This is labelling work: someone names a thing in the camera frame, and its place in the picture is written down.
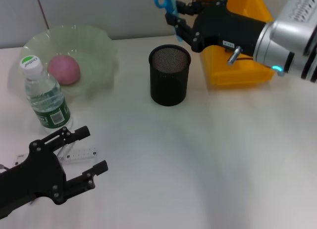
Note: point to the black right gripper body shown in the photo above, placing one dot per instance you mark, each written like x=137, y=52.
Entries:
x=223, y=26

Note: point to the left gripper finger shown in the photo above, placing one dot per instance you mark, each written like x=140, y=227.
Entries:
x=84, y=182
x=67, y=136

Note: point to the yellow plastic storage bin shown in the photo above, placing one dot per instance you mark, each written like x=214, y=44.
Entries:
x=237, y=73

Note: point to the transparent plastic ruler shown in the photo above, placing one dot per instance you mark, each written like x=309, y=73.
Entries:
x=81, y=153

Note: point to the pink peach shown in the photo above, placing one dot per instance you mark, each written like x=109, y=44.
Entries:
x=64, y=70

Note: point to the black mesh pen cup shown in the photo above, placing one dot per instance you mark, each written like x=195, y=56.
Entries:
x=168, y=85

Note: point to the blue scissors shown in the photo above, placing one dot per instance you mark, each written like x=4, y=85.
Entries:
x=162, y=1

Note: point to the clear water bottle green label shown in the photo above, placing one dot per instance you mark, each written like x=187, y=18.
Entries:
x=47, y=100

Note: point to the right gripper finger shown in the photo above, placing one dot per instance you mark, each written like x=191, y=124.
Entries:
x=195, y=6
x=185, y=28

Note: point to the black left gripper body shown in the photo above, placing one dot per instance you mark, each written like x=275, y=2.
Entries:
x=37, y=174

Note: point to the translucent green fruit plate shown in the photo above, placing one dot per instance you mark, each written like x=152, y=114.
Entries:
x=96, y=53

